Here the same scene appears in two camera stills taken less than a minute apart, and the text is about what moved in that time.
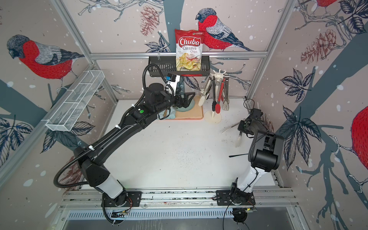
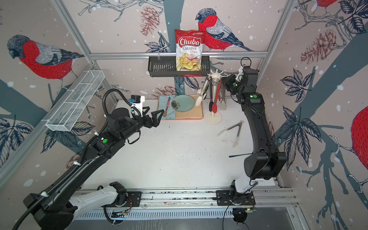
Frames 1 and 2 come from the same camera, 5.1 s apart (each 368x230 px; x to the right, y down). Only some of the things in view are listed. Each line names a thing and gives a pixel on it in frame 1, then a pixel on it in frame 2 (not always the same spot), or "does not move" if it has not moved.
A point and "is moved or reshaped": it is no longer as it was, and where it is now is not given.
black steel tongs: [214, 103] is moved or reshaped
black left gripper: [185, 102] -> [155, 121]
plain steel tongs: [239, 135] is moved or reshaped
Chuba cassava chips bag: [189, 48] does not move
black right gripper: [240, 127] -> [231, 78]
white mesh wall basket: [70, 110] does not move
